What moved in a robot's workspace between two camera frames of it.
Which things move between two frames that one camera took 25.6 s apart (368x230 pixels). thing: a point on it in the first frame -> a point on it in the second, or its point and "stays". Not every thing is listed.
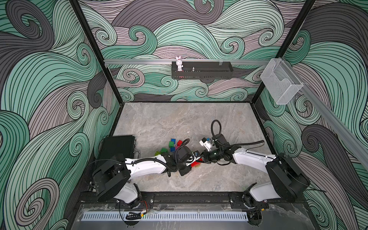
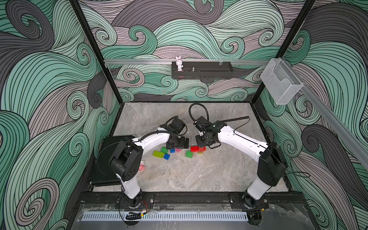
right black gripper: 206,158 -> 200,143
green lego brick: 164,149 stays
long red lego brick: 196,164 -> 196,148
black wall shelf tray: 202,70 stays
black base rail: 194,199 stays
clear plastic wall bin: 281,80 stays
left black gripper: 187,169 -> 182,144
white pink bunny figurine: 179,62 stays
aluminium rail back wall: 185,60 stays
